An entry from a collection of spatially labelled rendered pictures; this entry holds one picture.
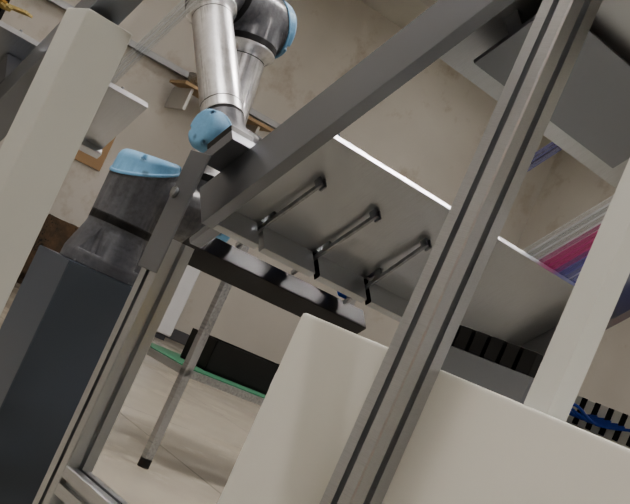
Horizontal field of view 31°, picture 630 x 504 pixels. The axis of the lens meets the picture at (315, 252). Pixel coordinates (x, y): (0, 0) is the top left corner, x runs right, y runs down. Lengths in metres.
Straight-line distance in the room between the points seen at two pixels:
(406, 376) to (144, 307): 0.50
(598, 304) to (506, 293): 0.78
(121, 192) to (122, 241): 0.09
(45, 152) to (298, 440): 0.41
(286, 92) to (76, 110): 10.85
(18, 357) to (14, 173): 0.77
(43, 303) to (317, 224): 0.57
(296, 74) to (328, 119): 10.74
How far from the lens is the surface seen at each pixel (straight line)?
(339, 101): 1.39
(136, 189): 1.99
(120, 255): 1.98
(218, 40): 2.03
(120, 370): 1.49
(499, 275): 1.77
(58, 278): 1.94
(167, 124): 11.52
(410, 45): 1.35
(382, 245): 1.65
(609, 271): 1.04
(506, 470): 1.03
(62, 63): 1.25
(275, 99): 12.02
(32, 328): 1.96
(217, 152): 1.50
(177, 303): 11.01
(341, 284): 1.66
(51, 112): 1.25
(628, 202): 1.06
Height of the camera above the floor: 0.59
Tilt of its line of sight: 4 degrees up
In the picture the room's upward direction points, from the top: 24 degrees clockwise
